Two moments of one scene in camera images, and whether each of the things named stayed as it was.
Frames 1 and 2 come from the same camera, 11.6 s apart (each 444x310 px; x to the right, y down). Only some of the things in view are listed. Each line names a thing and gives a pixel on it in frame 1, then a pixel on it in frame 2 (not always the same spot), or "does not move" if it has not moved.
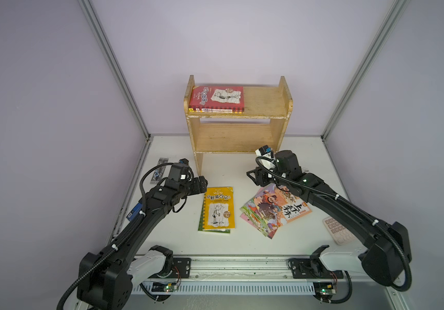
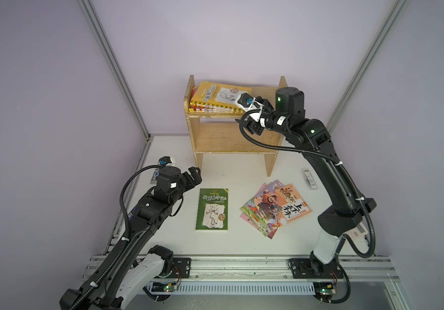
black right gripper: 260,175 → 252,126
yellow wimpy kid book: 215,111 does not move
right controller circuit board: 322,289 does not move
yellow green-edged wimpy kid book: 218,212 → 221,95
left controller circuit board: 164,287 does not move
